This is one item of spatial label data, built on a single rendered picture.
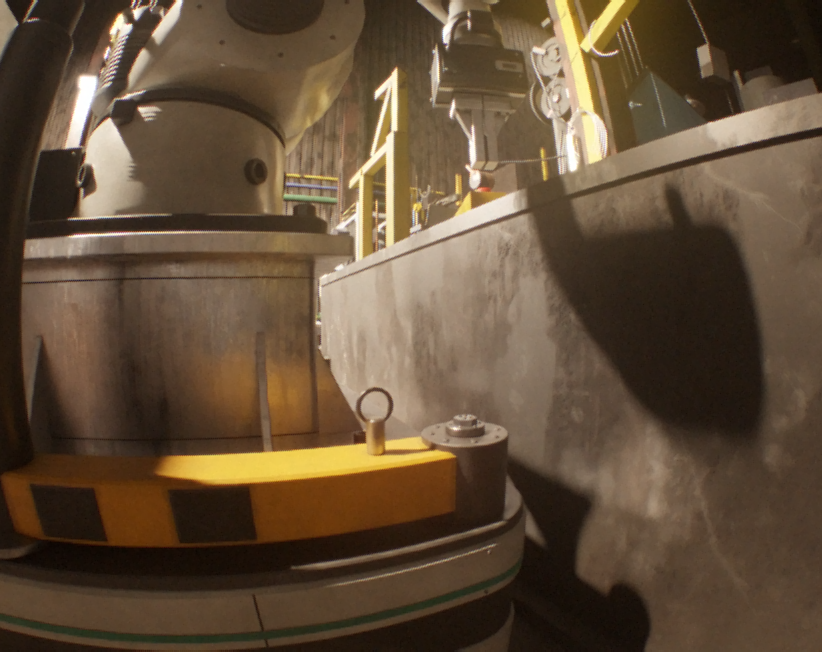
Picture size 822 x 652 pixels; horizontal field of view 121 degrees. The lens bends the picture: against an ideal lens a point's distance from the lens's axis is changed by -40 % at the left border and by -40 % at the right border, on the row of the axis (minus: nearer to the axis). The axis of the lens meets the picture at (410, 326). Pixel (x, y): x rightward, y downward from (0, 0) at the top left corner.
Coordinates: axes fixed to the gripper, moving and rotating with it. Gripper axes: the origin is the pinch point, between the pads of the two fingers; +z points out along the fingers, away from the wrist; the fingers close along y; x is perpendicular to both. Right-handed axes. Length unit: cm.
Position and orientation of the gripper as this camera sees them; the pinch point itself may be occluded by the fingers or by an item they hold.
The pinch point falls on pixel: (483, 152)
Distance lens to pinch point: 95.5
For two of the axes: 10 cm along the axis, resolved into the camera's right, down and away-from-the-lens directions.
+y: 10.0, -0.1, 0.5
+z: 0.1, 10.0, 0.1
